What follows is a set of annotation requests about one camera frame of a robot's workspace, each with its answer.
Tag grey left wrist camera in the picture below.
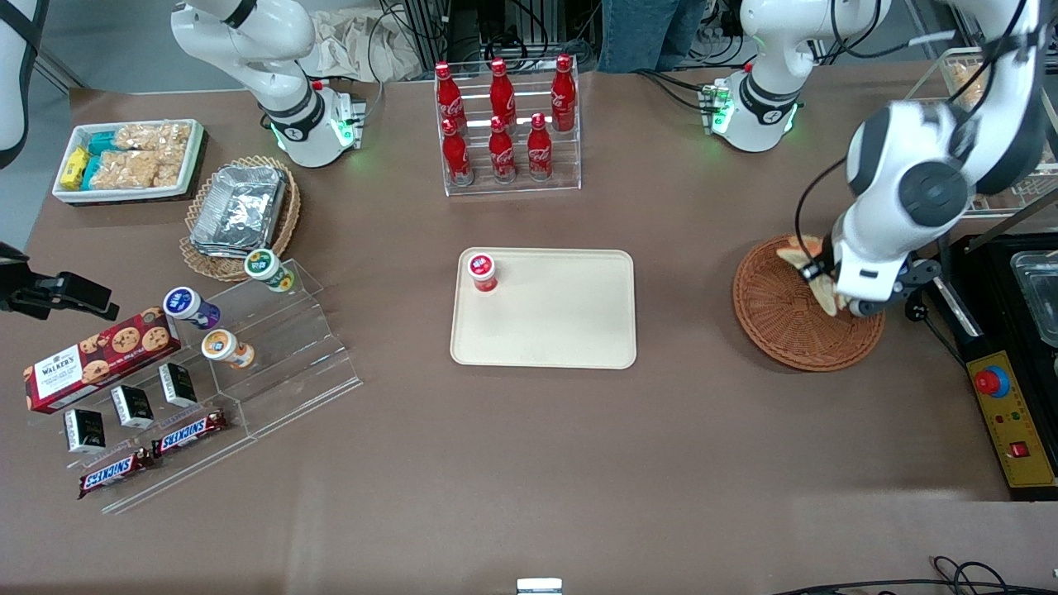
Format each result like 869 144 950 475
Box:
896 256 944 303

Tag red Walkers cookie box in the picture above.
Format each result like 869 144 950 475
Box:
22 307 182 415

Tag black appliance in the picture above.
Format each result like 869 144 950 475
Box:
927 230 1058 502

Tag triangular sandwich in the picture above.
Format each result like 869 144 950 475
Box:
776 236 850 318

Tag stacked foil containers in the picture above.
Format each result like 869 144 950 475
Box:
189 164 288 259

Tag blue lid yogurt cup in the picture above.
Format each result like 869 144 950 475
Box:
162 286 222 331

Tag light wicker basket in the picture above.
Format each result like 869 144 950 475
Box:
179 155 302 283

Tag crumpled beige bag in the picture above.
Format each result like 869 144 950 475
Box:
309 7 424 84

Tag standing person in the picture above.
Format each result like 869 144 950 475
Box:
598 0 709 74

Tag white rectangular snack bin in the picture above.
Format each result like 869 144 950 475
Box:
51 119 206 204

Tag red lid yogurt cup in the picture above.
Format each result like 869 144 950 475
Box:
467 251 500 295

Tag black equipment rack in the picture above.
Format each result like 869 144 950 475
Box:
402 0 550 70

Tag beige plastic tray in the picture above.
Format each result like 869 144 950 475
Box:
450 248 638 370

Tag clear plastic container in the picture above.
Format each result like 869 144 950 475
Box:
1009 250 1058 349

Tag green lid yogurt cup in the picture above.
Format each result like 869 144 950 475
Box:
244 248 297 293

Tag clear rice cracker pack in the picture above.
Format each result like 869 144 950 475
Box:
153 148 190 188
114 121 193 155
89 150 160 192

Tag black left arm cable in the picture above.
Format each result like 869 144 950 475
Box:
794 155 854 267

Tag brown wicker basket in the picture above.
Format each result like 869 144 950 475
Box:
732 234 886 373

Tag clear acrylic stepped display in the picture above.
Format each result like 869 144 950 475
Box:
45 258 364 516

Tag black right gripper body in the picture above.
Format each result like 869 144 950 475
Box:
0 241 34 315

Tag Snickers chocolate bar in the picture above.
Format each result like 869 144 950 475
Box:
151 409 227 458
78 448 155 500

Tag small black box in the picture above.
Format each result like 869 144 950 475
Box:
110 384 155 430
158 362 198 409
64 407 107 454

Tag black floor cables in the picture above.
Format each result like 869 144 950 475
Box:
769 556 1058 595

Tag yellow snack packet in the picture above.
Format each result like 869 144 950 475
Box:
61 146 90 191

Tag red cola bottle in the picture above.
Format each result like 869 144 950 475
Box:
441 117 474 187
488 115 518 184
550 54 578 134
489 57 517 125
435 61 467 126
526 112 554 182

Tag yellow emergency stop box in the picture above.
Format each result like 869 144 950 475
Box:
966 350 1058 489

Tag clear acrylic bottle rack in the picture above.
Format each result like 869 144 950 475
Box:
435 53 583 198

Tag orange lid yogurt cup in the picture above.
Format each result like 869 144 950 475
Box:
201 328 255 370

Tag black appliance cable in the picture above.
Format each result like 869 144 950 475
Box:
904 289 973 369

